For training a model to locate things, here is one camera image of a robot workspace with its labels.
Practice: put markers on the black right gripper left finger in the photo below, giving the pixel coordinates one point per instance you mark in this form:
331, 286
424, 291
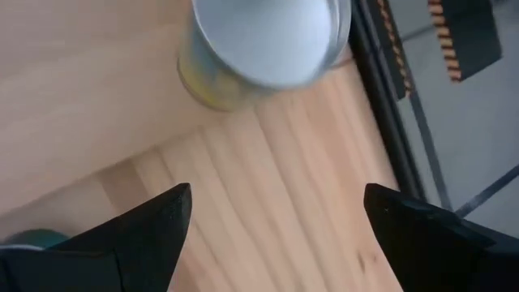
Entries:
101, 259

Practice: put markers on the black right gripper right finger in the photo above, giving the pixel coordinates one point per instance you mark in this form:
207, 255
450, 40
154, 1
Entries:
438, 251

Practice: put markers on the yellow-green teal can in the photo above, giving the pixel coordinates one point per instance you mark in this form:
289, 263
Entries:
263, 40

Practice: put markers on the short teal can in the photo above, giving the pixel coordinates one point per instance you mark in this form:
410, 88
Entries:
36, 238

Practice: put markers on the black orange-edged panel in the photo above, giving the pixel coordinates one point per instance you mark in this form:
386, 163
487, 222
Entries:
470, 36
389, 32

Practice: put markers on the black table edge rail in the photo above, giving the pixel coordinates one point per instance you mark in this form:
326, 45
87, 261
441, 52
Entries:
385, 121

